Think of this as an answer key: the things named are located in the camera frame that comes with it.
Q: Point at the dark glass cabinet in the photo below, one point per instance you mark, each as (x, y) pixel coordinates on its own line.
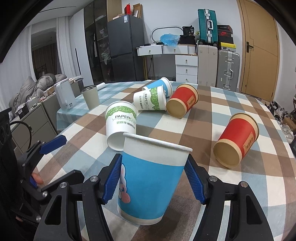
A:
(96, 16)

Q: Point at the silver aluminium suitcase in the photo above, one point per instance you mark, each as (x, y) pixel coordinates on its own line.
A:
(228, 70)

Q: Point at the person's left hand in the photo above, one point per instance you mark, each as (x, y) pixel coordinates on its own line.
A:
(37, 179)

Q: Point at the far red paper cup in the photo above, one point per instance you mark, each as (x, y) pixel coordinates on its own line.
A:
(182, 100)

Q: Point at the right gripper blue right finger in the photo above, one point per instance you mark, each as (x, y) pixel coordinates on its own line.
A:
(197, 178)

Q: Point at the wooden door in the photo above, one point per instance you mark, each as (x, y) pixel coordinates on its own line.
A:
(261, 51)

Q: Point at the black refrigerator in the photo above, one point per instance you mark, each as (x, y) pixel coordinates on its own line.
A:
(125, 34)

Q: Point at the blue bunny paper cup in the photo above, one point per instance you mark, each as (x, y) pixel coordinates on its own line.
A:
(150, 172)

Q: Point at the far green leaf paper cup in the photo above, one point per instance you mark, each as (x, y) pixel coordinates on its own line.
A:
(153, 99)

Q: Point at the green leaf paper cup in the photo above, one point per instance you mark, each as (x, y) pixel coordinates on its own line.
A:
(153, 99)
(121, 117)

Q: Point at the grey cabinet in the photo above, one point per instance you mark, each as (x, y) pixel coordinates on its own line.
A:
(43, 121)

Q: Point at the beige tumbler cup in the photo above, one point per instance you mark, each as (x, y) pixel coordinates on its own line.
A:
(91, 97)

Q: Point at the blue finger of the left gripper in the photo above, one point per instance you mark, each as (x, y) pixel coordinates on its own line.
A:
(52, 145)

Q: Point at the white drawer desk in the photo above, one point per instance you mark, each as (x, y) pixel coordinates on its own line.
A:
(179, 63)

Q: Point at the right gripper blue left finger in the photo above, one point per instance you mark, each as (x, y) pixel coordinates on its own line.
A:
(110, 178)

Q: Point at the far blue paper cup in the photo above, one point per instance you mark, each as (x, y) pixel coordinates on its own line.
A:
(164, 82)

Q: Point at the grey jacket pile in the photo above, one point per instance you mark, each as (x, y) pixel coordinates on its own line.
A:
(34, 89)

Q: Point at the beige suitcase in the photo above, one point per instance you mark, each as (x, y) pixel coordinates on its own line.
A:
(207, 65)

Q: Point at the blue plastic bag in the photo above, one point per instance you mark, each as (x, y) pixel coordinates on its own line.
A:
(170, 39)

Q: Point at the oval mirror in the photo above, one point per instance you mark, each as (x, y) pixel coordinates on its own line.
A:
(169, 31)

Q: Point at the near red paper cup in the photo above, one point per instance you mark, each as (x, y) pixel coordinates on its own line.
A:
(236, 140)

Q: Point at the teal suitcase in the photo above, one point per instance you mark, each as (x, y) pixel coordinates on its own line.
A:
(208, 30)

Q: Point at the black bag on desk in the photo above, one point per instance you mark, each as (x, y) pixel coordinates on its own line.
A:
(187, 38)

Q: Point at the stacked shoe boxes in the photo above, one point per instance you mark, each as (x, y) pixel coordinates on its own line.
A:
(225, 38)

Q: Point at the red paper cup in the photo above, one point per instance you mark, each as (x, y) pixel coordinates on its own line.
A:
(236, 140)
(182, 100)

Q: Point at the near green leaf paper cup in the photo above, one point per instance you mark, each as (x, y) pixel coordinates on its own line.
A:
(121, 117)

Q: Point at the white appliance on table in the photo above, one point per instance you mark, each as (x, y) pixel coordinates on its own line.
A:
(65, 95)

